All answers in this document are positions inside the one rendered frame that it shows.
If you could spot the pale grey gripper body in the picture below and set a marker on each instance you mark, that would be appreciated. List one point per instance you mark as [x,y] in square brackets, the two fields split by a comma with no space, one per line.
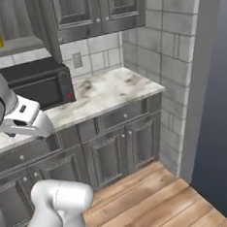
[38,125]

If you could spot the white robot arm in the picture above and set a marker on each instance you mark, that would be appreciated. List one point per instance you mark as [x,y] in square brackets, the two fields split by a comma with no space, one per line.
[58,204]

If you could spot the long grey drawer front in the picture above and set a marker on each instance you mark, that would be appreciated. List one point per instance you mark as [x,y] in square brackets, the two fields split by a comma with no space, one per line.
[31,155]

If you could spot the round white drawer knob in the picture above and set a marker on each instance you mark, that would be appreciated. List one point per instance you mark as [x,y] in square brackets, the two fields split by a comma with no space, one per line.
[22,157]
[125,115]

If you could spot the black microwave oven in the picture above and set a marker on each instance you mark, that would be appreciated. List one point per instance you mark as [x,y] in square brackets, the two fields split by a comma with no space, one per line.
[41,86]

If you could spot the grey base cupboard door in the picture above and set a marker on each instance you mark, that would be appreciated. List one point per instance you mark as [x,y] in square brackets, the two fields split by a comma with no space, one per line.
[13,205]
[144,142]
[61,167]
[106,158]

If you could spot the round white cupboard knob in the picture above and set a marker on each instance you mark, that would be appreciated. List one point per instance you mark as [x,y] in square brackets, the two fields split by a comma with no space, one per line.
[24,179]
[98,20]
[130,132]
[106,18]
[123,135]
[35,174]

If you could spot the short grey drawer front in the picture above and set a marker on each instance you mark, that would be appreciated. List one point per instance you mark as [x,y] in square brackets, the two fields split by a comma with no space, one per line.
[122,115]

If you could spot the grey wall socket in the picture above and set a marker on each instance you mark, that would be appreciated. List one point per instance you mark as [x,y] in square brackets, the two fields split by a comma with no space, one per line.
[77,60]

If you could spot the grey open wall shelf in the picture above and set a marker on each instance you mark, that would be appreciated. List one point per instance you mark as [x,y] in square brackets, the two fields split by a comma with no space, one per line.
[15,46]

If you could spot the grey wall cupboard door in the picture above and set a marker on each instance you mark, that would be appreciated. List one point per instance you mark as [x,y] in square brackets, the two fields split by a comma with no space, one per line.
[77,11]
[122,6]

